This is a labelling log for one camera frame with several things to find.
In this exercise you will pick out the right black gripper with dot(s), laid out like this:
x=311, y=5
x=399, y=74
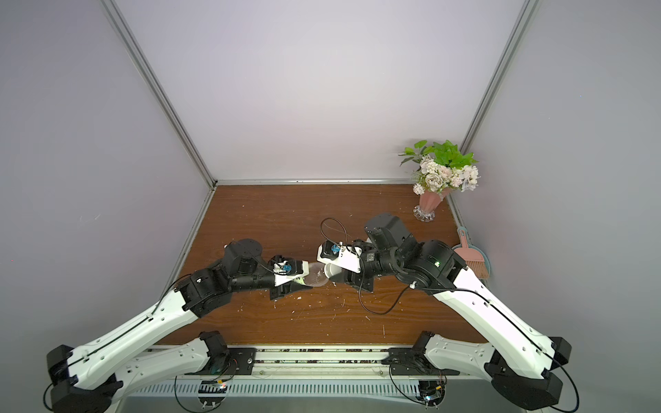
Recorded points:
x=359, y=277

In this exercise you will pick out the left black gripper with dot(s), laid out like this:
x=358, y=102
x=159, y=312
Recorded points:
x=280, y=291

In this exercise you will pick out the white bottle cap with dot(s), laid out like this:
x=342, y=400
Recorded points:
x=332, y=271

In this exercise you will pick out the green label clear bottle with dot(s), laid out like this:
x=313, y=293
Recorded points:
x=316, y=276

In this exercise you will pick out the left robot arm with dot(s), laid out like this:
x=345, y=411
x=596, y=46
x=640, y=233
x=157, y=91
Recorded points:
x=97, y=375

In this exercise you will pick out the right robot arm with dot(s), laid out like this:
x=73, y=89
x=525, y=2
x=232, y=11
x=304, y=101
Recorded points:
x=520, y=362

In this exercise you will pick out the pink flower vase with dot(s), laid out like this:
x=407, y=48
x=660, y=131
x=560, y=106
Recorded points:
x=425, y=211

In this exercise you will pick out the pink hand broom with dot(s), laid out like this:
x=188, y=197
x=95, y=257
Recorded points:
x=475, y=260

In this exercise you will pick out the artificial flower bouquet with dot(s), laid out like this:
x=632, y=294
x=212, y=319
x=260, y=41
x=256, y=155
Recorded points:
x=441, y=166

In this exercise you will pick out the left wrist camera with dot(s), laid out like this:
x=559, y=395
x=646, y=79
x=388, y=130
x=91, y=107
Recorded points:
x=286, y=269

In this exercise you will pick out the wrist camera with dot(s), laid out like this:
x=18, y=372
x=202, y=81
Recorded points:
x=286, y=269
x=347, y=257

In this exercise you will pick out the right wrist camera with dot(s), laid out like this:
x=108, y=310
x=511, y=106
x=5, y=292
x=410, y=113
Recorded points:
x=347, y=257

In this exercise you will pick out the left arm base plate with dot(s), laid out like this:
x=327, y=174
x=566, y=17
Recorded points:
x=234, y=361

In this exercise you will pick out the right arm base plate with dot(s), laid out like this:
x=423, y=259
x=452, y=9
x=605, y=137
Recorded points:
x=409, y=361

